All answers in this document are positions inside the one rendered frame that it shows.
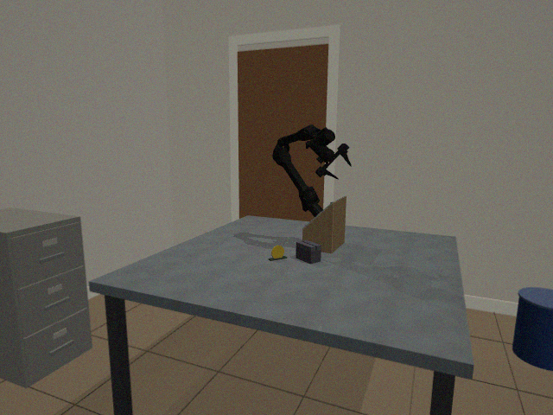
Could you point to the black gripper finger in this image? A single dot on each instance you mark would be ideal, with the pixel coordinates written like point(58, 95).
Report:
point(330, 174)
point(346, 158)

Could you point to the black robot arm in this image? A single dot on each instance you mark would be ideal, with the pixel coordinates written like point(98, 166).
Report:
point(281, 155)

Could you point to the gold coin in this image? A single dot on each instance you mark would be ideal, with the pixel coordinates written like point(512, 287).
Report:
point(277, 252)

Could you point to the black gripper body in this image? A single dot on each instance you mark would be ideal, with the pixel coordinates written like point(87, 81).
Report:
point(327, 155)

